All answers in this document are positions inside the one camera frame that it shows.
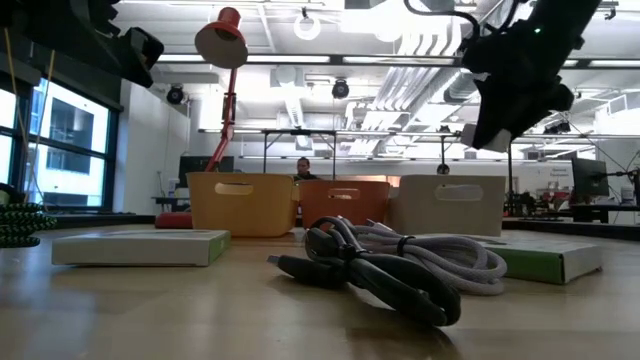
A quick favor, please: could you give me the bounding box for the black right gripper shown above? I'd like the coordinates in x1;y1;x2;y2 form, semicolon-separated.
459;29;576;151

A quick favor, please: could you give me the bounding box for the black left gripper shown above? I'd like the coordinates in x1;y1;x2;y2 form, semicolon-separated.
29;0;165;89

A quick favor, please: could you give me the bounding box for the white green box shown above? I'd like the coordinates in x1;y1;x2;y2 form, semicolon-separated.
51;228;232;268
449;233;604;286

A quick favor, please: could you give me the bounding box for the grey plastic bin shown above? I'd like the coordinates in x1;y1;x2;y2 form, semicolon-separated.
388;174;507;238

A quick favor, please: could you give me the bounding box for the orange plastic bin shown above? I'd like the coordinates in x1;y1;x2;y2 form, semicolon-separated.
298;179;392;232

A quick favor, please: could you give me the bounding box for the yellow plastic bin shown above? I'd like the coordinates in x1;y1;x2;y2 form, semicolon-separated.
187;171;300;238

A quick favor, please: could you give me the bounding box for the red desk lamp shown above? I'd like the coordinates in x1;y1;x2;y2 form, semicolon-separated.
154;6;250;230

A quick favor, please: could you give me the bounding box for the black computer monitor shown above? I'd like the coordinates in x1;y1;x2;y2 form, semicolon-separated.
571;157;610;199

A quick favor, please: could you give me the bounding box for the large window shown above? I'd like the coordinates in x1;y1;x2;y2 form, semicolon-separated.
0;77;121;211

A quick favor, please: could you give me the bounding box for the dark wide monitor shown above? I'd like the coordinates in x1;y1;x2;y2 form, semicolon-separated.
178;155;235;189

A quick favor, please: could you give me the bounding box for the person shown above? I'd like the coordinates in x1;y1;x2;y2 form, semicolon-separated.
293;156;320;182

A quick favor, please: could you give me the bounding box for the black right camera cable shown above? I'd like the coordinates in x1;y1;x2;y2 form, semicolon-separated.
402;0;482;42

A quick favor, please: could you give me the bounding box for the white braided coiled cable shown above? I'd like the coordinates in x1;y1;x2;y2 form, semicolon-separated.
344;218;508;296

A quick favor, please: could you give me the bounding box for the white ring light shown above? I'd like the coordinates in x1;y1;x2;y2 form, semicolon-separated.
293;12;322;42

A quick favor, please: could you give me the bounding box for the black metal stand frame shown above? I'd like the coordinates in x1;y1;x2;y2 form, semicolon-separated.
260;128;338;180

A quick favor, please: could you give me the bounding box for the green black braided cable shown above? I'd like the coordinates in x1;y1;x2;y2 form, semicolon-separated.
0;202;59;249

